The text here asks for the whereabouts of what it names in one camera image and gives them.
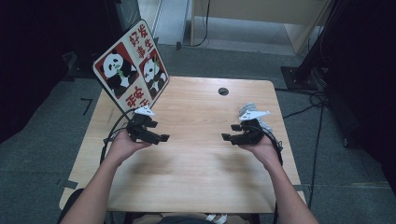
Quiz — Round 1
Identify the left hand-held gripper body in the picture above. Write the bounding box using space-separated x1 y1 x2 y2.
125 105 161 145

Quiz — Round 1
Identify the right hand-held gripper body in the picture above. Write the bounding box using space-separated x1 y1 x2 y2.
237 109 271 147

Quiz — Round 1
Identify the panda print square board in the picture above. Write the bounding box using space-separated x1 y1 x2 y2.
92 18 171 115

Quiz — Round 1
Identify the person's right hand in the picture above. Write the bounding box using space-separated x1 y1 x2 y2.
238 133 283 171

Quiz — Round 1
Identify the person's left hand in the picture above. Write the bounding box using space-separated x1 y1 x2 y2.
106 129 153 167

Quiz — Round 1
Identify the black metal stand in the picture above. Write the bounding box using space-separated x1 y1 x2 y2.
279 0 344 91

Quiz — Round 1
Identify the black flat stand base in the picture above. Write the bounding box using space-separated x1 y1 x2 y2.
62 50 97 78

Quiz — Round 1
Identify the person's dark shirt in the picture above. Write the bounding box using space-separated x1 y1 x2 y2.
158 217 216 224

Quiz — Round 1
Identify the black chair armrest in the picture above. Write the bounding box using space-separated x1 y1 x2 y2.
57 188 86 224

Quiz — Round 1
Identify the black cabinet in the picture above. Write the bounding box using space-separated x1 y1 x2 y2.
104 0 143 41

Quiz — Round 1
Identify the light wooden furniture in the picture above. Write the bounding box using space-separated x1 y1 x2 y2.
190 0 332 56

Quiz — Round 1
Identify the dark curtain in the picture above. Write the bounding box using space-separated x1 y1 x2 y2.
0 0 108 144
320 0 396 197

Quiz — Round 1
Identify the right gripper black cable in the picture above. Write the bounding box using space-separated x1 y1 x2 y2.
260 125 285 224

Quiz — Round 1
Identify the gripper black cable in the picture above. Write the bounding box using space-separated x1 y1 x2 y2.
260 125 285 224
98 106 138 166

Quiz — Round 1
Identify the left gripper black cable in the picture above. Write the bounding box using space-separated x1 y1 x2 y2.
98 106 138 166

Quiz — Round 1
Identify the looped black floor cable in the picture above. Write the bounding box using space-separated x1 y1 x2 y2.
275 87 328 119

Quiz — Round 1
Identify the white drawstring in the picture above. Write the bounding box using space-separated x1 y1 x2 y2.
205 214 228 224

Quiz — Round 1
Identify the thin black hanging cable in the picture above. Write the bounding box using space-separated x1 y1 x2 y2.
190 0 212 49

